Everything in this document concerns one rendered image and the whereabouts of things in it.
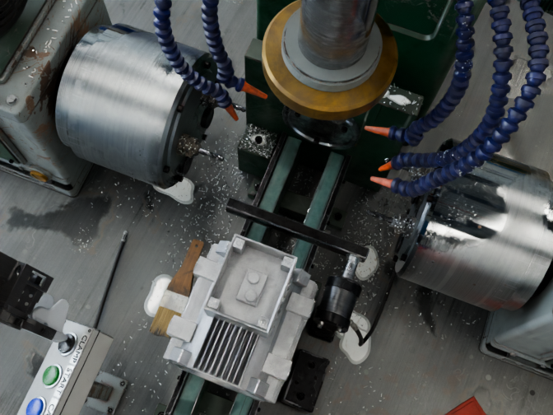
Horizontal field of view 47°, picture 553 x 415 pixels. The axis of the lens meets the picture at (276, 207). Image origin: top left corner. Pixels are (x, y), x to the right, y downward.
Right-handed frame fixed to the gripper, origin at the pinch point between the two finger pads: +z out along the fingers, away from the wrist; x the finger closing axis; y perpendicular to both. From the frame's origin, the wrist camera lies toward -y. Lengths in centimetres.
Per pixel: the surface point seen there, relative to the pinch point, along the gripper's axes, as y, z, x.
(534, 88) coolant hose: 43, -6, -59
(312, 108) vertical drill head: 37, -9, -34
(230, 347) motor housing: 8.1, 11.4, -21.7
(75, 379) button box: -4.2, 3.3, -3.5
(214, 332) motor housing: 9.1, 9.1, -19.5
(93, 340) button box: 1.8, 3.3, -3.5
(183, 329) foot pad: 8.1, 9.2, -13.8
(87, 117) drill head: 33.1, -8.9, 6.9
